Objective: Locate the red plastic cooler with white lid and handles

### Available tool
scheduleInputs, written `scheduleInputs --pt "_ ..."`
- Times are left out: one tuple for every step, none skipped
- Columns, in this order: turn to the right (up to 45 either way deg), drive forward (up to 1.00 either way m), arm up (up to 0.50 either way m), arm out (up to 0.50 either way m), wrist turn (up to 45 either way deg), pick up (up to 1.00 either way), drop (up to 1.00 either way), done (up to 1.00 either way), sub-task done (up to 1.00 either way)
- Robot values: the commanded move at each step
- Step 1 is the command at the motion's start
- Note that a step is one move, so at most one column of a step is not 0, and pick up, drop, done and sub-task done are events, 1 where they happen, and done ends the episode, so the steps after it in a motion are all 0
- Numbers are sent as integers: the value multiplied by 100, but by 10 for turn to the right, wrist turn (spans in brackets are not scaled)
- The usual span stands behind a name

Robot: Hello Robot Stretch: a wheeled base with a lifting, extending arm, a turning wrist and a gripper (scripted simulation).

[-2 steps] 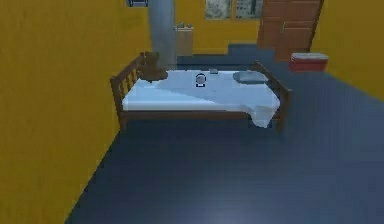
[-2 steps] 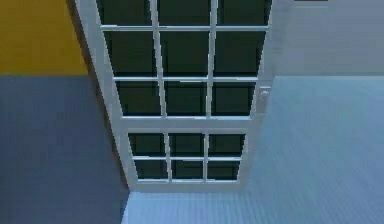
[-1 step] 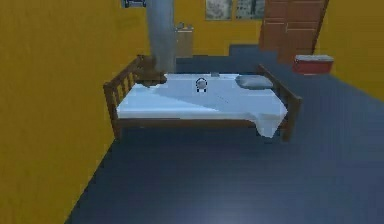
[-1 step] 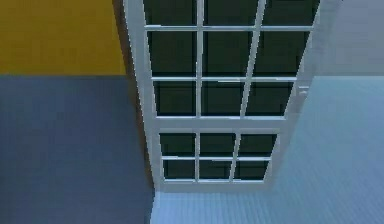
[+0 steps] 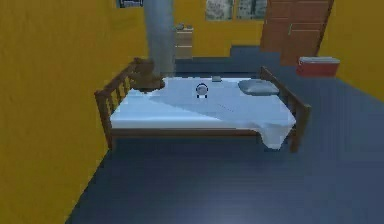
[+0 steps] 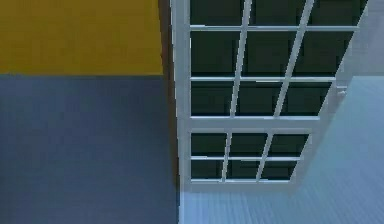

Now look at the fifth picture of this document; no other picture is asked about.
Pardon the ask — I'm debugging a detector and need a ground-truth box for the red cooler with white lid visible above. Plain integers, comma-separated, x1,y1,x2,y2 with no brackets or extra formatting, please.
296,56,341,78

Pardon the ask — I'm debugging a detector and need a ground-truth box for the round white alarm clock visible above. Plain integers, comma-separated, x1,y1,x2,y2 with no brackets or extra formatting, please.
195,82,210,100

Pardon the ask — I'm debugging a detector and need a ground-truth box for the white bed sheet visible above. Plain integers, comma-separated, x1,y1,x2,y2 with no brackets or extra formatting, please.
149,76,297,150

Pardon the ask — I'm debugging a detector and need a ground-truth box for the brown teddy bear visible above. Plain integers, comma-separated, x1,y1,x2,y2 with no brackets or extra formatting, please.
134,58,166,93

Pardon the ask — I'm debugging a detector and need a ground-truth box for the beige chest of drawers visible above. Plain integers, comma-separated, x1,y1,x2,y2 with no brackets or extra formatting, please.
174,27,195,60

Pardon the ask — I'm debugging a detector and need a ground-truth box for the grey pillow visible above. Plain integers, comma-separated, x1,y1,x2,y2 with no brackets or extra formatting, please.
237,78,280,97

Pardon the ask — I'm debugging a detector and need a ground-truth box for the brown wooden bed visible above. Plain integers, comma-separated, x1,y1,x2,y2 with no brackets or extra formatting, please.
94,57,313,154

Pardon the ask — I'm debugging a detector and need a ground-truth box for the brown wooden door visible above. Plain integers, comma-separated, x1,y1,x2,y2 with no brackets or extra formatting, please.
280,0,335,66
259,0,296,53

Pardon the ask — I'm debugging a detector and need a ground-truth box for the dark framed picture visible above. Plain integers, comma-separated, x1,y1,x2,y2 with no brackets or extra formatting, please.
116,0,145,9

